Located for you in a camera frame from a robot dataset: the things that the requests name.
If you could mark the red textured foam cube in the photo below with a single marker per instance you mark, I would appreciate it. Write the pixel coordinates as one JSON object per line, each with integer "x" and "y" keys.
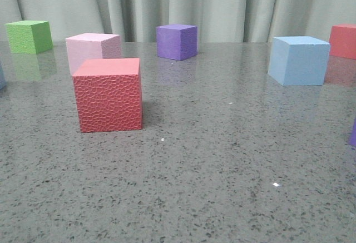
{"x": 108, "y": 95}

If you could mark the green foam cube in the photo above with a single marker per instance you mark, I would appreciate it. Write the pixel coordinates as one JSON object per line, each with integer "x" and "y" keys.
{"x": 29, "y": 37}

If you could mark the grey curtain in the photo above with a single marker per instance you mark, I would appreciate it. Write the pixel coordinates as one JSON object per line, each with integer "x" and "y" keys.
{"x": 217, "y": 20}

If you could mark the pink foam cube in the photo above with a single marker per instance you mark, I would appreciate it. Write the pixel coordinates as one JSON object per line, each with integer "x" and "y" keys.
{"x": 91, "y": 46}

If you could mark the purple foam cube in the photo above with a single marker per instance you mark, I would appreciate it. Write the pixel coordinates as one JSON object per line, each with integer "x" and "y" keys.
{"x": 176, "y": 41}

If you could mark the purple foam cube right edge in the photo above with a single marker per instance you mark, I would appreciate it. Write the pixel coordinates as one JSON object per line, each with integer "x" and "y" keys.
{"x": 352, "y": 139}

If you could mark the red foam cube right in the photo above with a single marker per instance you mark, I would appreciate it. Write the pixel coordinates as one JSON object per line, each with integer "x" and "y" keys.
{"x": 342, "y": 41}

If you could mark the light blue foam cube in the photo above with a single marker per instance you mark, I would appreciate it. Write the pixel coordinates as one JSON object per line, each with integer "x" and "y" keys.
{"x": 298, "y": 60}

